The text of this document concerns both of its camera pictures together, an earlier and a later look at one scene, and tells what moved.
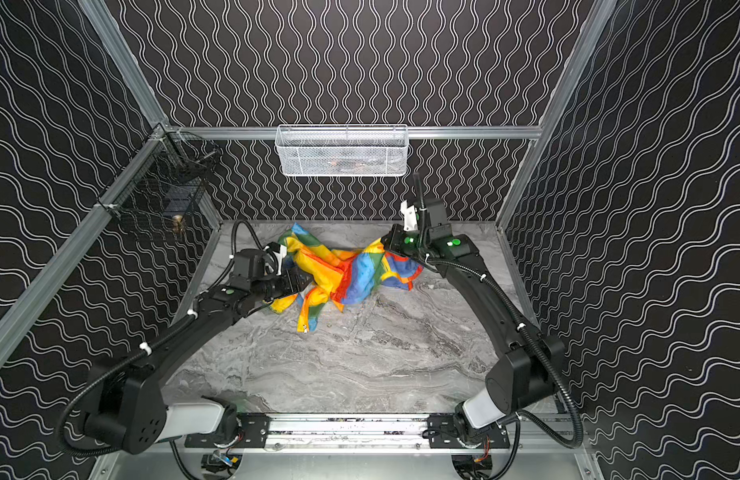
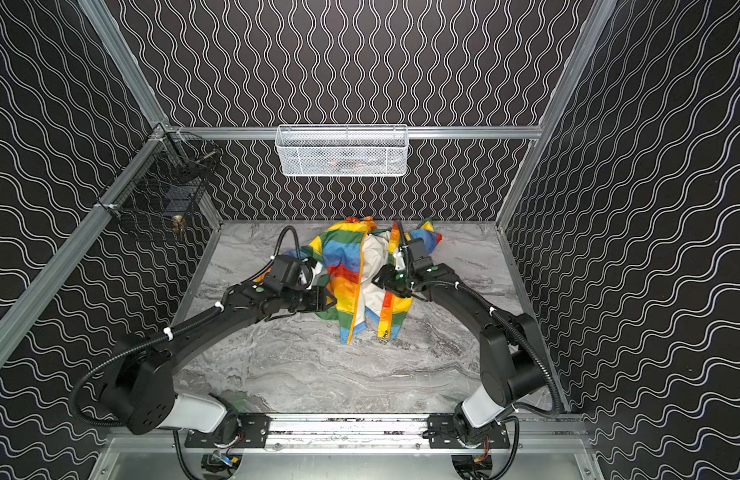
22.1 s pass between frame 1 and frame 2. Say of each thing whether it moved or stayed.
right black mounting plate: stayed
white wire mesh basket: stayed
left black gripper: moved
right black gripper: moved
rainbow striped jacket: moved
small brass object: stayed
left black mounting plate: stayed
